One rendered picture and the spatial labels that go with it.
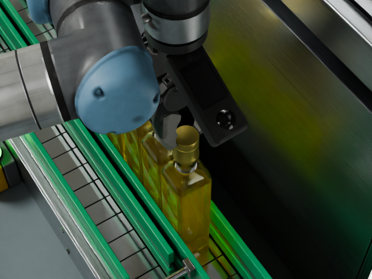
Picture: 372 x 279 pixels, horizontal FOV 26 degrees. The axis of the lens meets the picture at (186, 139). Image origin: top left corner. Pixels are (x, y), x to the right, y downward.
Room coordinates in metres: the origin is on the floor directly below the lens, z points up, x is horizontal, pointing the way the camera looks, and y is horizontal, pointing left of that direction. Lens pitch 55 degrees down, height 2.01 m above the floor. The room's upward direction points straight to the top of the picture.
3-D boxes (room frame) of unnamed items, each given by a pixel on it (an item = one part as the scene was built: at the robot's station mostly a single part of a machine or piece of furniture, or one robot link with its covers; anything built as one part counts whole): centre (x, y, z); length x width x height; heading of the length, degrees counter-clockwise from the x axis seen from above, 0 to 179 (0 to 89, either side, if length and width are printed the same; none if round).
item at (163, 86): (0.63, 0.01, 1.29); 0.09 x 0.08 x 0.12; 33
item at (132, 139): (0.71, 0.06, 0.99); 0.06 x 0.06 x 0.21; 33
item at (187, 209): (0.61, 0.00, 0.99); 0.06 x 0.06 x 0.21; 33
